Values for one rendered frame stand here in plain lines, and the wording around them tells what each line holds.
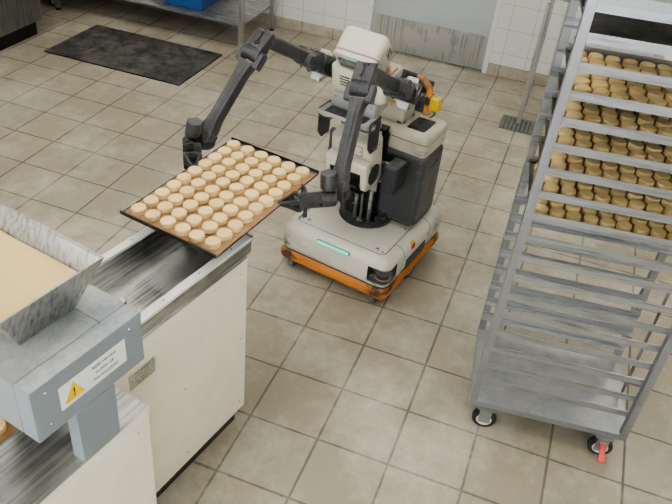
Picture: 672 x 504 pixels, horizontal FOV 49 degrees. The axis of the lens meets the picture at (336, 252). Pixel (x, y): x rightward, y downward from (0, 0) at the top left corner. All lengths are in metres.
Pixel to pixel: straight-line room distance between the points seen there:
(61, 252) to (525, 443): 2.11
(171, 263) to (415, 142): 1.47
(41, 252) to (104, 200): 2.52
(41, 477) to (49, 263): 0.52
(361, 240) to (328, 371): 0.71
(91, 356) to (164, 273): 0.77
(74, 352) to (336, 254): 2.08
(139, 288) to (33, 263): 0.62
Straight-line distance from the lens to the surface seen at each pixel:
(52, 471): 1.98
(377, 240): 3.64
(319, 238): 3.64
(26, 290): 1.80
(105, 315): 1.83
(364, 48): 3.12
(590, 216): 2.67
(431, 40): 6.57
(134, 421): 2.05
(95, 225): 4.20
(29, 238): 1.94
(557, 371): 3.38
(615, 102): 2.41
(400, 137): 3.54
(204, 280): 2.39
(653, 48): 2.36
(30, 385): 1.70
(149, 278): 2.46
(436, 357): 3.48
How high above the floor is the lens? 2.38
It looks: 37 degrees down
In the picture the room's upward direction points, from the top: 6 degrees clockwise
